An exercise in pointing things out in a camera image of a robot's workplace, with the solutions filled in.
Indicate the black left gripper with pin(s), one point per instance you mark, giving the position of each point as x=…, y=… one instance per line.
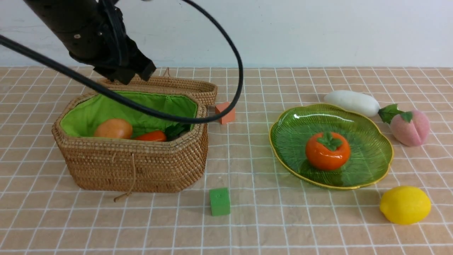
x=115, y=62

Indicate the brown toy potato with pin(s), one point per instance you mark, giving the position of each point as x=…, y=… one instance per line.
x=117, y=128

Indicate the orange toy carrot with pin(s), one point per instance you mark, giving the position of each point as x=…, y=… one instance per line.
x=169, y=134

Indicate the orange toy persimmon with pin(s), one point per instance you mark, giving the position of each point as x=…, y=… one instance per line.
x=327, y=154

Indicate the white toy radish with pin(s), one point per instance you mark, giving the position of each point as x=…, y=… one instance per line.
x=361, y=103

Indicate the pink toy peach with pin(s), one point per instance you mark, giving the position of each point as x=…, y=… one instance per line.
x=411, y=128

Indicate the yellow toy lemon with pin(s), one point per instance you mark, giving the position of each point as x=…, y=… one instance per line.
x=405, y=205

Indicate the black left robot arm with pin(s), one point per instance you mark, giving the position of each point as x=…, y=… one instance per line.
x=94, y=33

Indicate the woven rattan basket lid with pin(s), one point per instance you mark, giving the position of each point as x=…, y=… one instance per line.
x=203, y=91

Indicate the woven rattan basket green lining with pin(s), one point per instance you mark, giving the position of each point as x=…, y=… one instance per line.
x=127, y=165

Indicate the orange foam cube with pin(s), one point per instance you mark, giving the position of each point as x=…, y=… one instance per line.
x=228, y=118

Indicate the checkered beige tablecloth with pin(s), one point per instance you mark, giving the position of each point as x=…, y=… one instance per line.
x=43, y=212

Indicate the green foam cube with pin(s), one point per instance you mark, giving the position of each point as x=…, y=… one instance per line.
x=220, y=201

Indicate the green leaf-shaped glass plate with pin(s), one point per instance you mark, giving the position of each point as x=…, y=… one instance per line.
x=370, y=152

